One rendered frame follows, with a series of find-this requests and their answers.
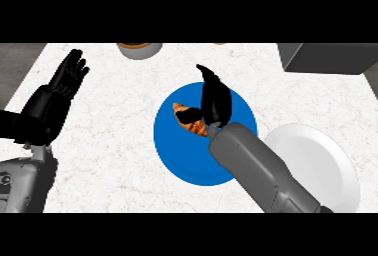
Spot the grey bowl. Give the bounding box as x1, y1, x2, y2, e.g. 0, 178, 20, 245
116, 42, 165, 61

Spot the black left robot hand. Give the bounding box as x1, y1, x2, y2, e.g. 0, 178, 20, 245
0, 48, 92, 147

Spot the blue plate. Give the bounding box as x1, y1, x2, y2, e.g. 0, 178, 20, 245
153, 81, 259, 187

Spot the white plate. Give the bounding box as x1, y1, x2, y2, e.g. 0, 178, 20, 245
264, 123, 362, 214

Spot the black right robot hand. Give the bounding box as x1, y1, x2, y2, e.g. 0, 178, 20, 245
175, 63, 234, 129

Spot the brown croissant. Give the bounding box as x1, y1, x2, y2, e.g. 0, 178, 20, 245
172, 102, 210, 138

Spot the dark grey box appliance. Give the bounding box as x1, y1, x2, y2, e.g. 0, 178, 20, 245
277, 42, 378, 76

